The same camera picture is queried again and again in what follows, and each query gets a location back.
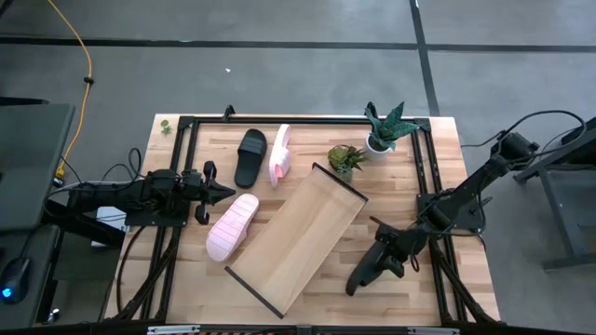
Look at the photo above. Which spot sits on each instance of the grey desk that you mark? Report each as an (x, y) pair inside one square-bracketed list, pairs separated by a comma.
[(28, 158)]

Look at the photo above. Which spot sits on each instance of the black frame clamp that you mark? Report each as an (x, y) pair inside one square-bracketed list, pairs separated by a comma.
[(370, 108), (228, 112)]

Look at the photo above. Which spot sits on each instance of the wooden shelf with black legs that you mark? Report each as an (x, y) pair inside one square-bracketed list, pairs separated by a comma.
[(302, 232)]

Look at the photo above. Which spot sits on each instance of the black mouse with blue light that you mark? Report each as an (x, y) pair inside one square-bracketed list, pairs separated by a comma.
[(16, 277)]

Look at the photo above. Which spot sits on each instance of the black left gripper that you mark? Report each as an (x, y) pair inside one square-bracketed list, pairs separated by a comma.
[(195, 188)]

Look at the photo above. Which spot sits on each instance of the shiny metal fitting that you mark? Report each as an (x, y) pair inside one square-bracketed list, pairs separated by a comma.
[(53, 315)]

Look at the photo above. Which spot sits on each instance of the succulent plant in dark pot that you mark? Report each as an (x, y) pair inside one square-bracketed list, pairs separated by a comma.
[(344, 158)]

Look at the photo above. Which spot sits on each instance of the snake plant in white pot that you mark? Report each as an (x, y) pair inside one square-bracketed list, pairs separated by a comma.
[(377, 149)]

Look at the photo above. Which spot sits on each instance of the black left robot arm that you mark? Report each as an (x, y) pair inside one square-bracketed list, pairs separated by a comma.
[(116, 195)]

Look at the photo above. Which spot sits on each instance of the pink rubber slide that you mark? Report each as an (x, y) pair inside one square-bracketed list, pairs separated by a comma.
[(230, 228), (280, 158)]

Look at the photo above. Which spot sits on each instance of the silver bracket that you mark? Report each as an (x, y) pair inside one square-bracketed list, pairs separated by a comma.
[(172, 330), (433, 331)]

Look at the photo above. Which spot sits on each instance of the black metal stand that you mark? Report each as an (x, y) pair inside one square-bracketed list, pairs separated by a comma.
[(556, 209)]

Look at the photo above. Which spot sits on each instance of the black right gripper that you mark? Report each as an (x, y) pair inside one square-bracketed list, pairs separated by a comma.
[(396, 244)]

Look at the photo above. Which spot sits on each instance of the black aluminium table frame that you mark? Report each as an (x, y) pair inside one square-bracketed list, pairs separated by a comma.
[(302, 120)]

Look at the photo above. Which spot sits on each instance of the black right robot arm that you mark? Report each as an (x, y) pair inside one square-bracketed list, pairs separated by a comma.
[(470, 186)]

